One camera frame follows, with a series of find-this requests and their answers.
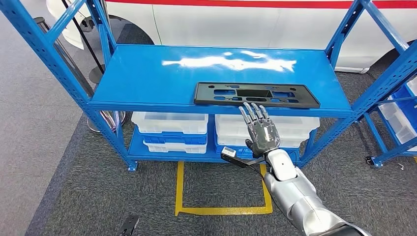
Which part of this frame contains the robot right hand grey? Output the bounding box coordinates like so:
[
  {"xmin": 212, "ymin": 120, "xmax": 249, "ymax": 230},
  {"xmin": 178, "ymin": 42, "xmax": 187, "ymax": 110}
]
[{"xmin": 238, "ymin": 102, "xmax": 281, "ymax": 159}]

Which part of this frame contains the black plastic panel part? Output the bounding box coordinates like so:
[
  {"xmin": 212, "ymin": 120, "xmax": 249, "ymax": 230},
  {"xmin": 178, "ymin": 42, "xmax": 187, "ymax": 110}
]
[{"xmin": 194, "ymin": 82, "xmax": 321, "ymax": 109}]

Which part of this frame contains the blue metal shelf rack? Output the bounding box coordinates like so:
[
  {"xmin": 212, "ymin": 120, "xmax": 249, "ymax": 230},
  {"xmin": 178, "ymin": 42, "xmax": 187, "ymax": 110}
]
[{"xmin": 0, "ymin": 0, "xmax": 417, "ymax": 172}]

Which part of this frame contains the small blue plastic bin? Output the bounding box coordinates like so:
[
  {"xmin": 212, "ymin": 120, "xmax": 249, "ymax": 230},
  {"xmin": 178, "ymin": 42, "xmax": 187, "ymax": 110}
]
[{"xmin": 138, "ymin": 128, "xmax": 208, "ymax": 146}]

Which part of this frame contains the small clear plastic bin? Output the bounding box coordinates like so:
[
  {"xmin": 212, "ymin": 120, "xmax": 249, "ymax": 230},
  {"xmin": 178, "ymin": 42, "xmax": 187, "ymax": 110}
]
[
  {"xmin": 143, "ymin": 141, "xmax": 208, "ymax": 154},
  {"xmin": 131, "ymin": 112, "xmax": 209, "ymax": 135}
]

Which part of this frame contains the blue rack on casters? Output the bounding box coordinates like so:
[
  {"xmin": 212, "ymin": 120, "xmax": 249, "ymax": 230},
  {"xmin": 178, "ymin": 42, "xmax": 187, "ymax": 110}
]
[{"xmin": 363, "ymin": 75, "xmax": 417, "ymax": 168}]

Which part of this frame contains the white car with red stripe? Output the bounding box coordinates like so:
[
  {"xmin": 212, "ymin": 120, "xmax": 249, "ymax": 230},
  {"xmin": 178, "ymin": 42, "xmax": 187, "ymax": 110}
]
[{"xmin": 45, "ymin": 0, "xmax": 417, "ymax": 74}]

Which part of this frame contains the translucent white plastic crate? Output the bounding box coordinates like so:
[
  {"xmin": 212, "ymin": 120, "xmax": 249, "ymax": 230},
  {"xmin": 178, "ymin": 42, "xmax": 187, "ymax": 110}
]
[
  {"xmin": 378, "ymin": 97, "xmax": 417, "ymax": 146},
  {"xmin": 406, "ymin": 76, "xmax": 417, "ymax": 97}
]

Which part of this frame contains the blue plastic crate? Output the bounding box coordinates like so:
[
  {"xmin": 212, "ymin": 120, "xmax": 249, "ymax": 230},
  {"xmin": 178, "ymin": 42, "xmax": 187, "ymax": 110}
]
[{"xmin": 390, "ymin": 85, "xmax": 417, "ymax": 131}]

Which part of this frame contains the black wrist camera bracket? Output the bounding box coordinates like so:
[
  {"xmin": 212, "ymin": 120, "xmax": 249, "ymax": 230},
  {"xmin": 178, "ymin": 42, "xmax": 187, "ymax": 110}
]
[{"xmin": 220, "ymin": 152, "xmax": 267, "ymax": 170}]

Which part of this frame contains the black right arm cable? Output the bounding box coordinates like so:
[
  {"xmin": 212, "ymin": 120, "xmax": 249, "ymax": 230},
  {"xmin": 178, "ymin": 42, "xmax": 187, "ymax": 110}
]
[{"xmin": 248, "ymin": 164, "xmax": 271, "ymax": 185}]

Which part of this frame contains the chrome stanchion post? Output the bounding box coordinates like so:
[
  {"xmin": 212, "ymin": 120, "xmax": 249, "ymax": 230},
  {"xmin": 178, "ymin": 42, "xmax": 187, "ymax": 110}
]
[{"xmin": 34, "ymin": 16, "xmax": 127, "ymax": 134}]

